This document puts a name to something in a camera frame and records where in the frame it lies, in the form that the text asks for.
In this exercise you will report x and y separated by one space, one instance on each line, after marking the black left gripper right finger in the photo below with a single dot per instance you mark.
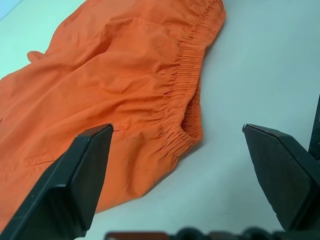
287 180

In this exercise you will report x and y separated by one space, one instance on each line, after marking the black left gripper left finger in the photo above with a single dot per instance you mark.
62 185

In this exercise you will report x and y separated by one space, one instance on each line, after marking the orange shorts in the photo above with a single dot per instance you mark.
105 82

